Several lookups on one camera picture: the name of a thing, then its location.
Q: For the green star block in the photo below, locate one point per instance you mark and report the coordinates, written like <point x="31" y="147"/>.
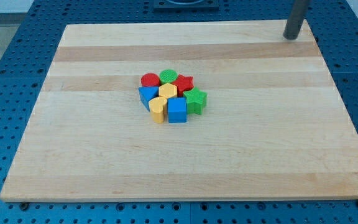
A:
<point x="195" y="100"/>

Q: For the red star block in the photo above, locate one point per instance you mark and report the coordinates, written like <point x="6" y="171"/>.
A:
<point x="183" y="83"/>

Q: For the blue cube block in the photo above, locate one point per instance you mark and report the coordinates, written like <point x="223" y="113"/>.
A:
<point x="177" y="110"/>

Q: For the yellow heart block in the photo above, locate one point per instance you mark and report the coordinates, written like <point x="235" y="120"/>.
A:
<point x="158" y="108"/>

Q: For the yellow hexagon block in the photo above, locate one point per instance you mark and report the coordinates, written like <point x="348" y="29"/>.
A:
<point x="167" y="91"/>

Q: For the green cylinder block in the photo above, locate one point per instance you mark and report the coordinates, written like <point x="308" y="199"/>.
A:
<point x="167" y="76"/>

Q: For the blue triangle block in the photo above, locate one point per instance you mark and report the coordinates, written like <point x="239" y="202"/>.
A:
<point x="147" y="93"/>

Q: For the red cylinder block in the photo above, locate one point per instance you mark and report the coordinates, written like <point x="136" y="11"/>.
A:
<point x="150" y="80"/>

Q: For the wooden board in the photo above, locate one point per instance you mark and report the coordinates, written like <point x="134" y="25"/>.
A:
<point x="274" y="127"/>

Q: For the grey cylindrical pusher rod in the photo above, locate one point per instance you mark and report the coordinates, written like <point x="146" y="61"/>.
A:
<point x="295" y="19"/>

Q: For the blue perforated table plate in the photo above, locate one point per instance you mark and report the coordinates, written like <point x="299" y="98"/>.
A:
<point x="24" y="65"/>

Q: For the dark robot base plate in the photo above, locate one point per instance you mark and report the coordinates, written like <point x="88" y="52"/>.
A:
<point x="173" y="5"/>

